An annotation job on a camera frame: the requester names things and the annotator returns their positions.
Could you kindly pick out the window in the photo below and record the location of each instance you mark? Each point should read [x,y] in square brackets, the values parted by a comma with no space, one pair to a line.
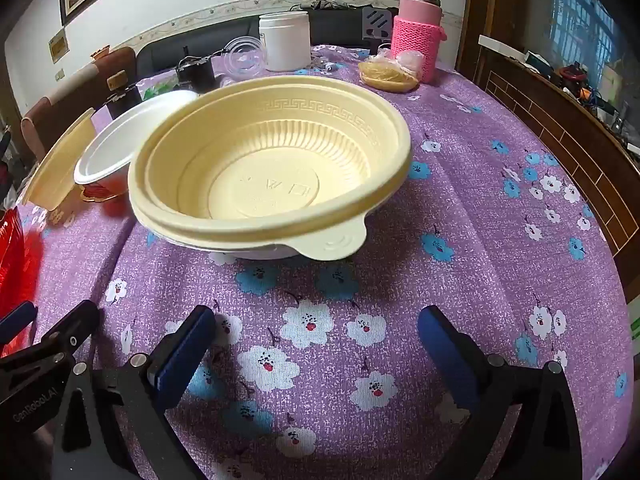
[580,20]

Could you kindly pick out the white foam bowl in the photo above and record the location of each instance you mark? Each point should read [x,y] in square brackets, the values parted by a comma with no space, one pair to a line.
[135,130]

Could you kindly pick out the wall switch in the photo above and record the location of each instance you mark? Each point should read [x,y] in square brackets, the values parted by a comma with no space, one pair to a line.
[59,74]

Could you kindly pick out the large yellow plastic bowl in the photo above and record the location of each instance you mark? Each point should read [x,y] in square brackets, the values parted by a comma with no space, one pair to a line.
[270,170]

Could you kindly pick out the small red object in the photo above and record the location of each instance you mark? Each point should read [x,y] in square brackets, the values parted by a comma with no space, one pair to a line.
[101,52]

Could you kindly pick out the black sofa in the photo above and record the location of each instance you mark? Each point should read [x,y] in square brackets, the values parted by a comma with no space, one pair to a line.
[165,52]

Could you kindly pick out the wooden cabinet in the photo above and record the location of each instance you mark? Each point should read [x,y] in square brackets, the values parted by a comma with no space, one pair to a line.
[565,135]

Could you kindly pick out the brown chair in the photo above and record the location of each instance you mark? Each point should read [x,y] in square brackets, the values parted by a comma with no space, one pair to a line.
[55,105]

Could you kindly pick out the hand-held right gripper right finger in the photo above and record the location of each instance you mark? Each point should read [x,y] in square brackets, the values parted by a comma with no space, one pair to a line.
[449,355]

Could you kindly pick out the clear plastic bag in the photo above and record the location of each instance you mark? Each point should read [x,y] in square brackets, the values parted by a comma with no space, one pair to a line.
[407,60]

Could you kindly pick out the purple floral tablecloth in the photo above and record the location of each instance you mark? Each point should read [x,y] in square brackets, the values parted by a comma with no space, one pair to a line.
[450,240]

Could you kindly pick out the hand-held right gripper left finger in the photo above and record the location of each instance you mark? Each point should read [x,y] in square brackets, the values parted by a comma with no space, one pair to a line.
[186,350]

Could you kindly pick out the white plastic jar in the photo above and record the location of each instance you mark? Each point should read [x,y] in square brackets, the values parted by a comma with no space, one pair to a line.
[285,42]

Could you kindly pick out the red translucent plate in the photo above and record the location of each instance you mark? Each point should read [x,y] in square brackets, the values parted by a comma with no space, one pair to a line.
[15,260]

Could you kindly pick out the green packet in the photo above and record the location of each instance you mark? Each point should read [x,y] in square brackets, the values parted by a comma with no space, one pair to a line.
[156,91]

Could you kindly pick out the grey perforated stand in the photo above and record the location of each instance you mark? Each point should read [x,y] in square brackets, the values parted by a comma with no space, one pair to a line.
[376,22]

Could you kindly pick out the yellow wall plaque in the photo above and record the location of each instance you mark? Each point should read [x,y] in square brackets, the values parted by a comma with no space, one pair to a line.
[58,46]

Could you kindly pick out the black pot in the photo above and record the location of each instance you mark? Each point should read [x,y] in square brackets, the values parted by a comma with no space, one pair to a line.
[196,75]

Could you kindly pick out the pink knit-sleeved thermos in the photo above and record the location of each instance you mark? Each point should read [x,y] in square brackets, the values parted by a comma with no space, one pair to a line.
[417,40]

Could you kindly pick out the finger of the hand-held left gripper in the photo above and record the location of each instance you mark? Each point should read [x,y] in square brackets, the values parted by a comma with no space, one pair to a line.
[75,322]
[17,317]

